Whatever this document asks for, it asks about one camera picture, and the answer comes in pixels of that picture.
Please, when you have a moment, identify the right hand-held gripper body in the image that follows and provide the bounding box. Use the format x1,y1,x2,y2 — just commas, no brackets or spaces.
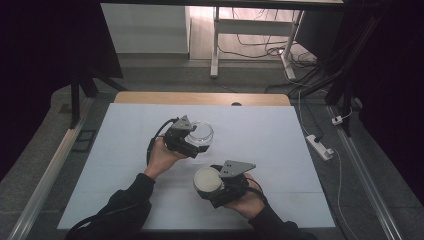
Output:
209,160,257,210

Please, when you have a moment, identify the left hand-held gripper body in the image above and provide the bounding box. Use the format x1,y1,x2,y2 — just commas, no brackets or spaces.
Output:
163,115,201,159

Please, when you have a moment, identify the clear glass jar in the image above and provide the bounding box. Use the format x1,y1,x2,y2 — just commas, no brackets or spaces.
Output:
185,120,215,148

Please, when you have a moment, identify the round white jar lid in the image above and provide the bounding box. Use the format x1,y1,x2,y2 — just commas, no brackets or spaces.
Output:
193,166,224,197

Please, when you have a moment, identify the person's right hand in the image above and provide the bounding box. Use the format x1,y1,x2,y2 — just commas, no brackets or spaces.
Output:
223,172,267,220

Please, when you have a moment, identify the person's left hand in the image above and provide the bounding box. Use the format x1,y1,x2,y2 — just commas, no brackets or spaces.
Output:
144,134,188,181

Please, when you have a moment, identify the wooden table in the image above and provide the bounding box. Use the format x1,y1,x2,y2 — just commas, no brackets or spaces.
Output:
113,91,292,108

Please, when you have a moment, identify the white table mat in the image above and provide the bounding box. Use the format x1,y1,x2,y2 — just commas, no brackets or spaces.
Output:
57,102,336,232

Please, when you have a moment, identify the white power strip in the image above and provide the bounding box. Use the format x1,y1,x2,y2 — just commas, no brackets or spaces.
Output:
305,133,335,162

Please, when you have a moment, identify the black metal stand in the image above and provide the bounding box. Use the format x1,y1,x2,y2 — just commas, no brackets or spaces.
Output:
288,14,388,138
68,64,129,130

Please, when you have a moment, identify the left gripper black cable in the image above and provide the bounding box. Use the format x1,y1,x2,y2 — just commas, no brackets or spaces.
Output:
145,117,180,166

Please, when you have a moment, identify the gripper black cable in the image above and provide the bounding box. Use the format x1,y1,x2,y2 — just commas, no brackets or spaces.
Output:
145,117,180,166
245,177,269,205

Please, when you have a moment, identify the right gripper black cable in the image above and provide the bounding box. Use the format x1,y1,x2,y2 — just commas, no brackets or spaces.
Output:
245,177,269,205

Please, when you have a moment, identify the thin white cable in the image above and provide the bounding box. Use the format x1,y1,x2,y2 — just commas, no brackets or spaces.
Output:
297,89,360,240

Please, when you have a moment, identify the tangle of floor cables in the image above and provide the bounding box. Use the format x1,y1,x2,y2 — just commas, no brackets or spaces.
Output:
218,8,318,69

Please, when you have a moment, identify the aluminium floor rail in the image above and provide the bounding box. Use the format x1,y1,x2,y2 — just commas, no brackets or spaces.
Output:
325,104,405,240
7,96,95,240

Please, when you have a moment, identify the white desk frame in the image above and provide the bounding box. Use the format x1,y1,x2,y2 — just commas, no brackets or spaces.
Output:
209,5,305,81

